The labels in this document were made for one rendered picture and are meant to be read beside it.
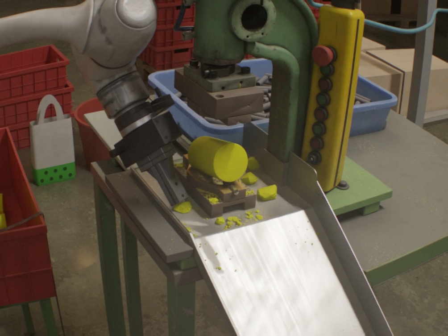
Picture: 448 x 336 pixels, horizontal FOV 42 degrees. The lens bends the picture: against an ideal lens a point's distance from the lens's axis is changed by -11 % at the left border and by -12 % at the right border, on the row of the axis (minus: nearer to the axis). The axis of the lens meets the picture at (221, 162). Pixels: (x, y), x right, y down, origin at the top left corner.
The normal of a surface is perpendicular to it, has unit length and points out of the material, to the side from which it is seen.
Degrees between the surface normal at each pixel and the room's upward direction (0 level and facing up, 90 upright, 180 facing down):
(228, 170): 74
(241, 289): 30
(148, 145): 90
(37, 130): 81
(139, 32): 115
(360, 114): 100
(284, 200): 0
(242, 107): 90
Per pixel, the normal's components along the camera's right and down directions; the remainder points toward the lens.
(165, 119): 0.65, -0.34
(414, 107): -0.88, 0.18
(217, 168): 0.47, 0.16
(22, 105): 0.47, 0.42
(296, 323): 0.28, -0.56
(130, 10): 0.52, -0.18
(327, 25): -0.61, 0.25
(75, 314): 0.04, -0.89
